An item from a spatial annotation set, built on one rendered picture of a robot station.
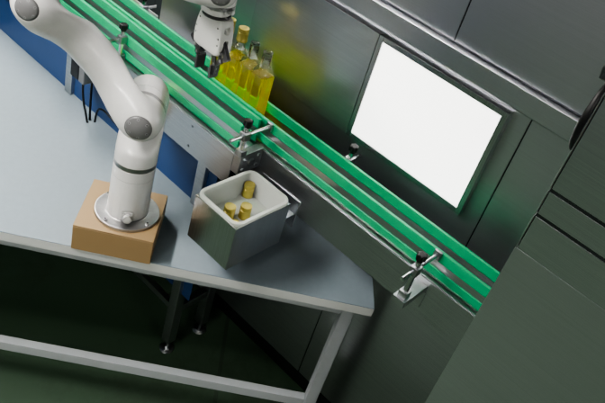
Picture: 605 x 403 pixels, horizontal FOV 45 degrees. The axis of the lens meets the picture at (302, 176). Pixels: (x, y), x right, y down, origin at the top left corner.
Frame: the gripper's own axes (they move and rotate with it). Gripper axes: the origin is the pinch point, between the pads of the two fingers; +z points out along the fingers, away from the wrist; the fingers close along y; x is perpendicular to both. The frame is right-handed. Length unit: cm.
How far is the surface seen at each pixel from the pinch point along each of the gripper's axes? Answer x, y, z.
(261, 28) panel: -42.0, 20.2, 6.9
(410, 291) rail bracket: -16, -71, 31
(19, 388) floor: 36, 24, 136
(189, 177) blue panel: -16, 14, 54
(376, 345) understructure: -45, -59, 86
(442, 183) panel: -42, -57, 16
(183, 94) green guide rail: -16.5, 23.6, 27.2
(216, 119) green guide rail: -16.6, 7.7, 26.8
